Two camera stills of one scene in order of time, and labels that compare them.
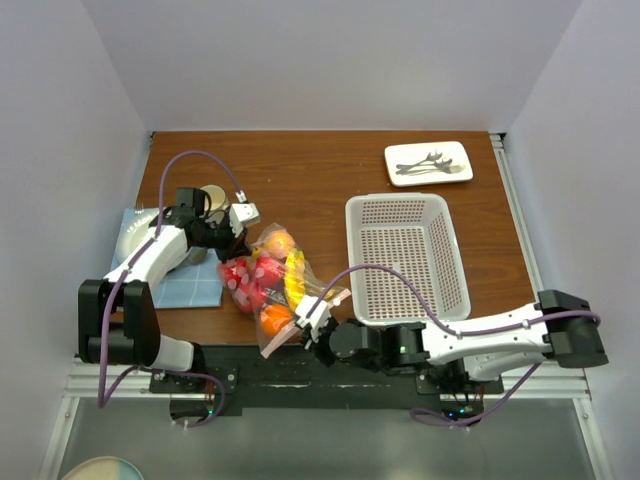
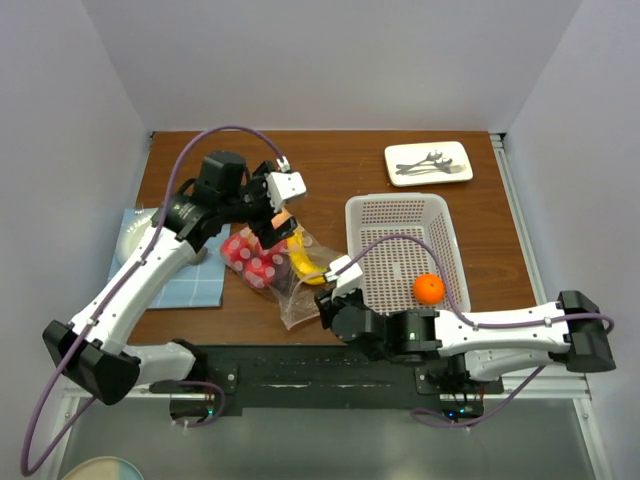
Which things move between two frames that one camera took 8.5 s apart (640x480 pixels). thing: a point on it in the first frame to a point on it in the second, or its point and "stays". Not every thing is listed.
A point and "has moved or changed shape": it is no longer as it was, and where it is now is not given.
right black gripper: (318, 346) to (328, 305)
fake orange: (273, 317) to (428, 289)
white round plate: (133, 231) stays
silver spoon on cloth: (196, 255) stays
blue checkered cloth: (198, 285) stays
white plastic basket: (403, 259) stays
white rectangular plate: (429, 163) stays
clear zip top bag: (270, 282) has moved or changed shape
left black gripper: (232, 250) to (267, 237)
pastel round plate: (104, 468) stays
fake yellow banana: (294, 275) to (310, 270)
